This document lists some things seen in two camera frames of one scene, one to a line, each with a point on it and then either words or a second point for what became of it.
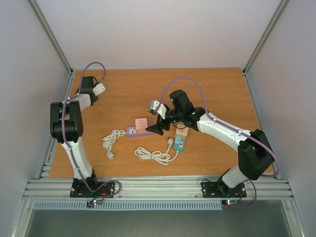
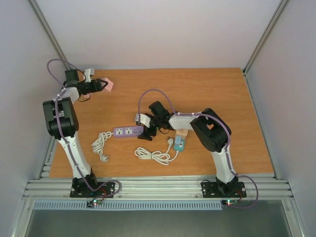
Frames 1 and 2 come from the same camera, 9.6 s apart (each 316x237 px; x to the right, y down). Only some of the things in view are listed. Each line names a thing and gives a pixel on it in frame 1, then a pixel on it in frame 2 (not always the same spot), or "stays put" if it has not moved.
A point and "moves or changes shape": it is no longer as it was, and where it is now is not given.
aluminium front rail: x=258 y=189 stays put
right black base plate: x=219 y=189 stays put
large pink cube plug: x=141 y=124 to x=109 y=85
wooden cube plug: x=181 y=132 stays put
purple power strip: x=131 y=132 moves or changes shape
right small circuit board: x=229 y=202 stays put
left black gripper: x=97 y=99 to x=97 y=88
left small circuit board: x=94 y=202 stays put
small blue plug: x=177 y=139 stays put
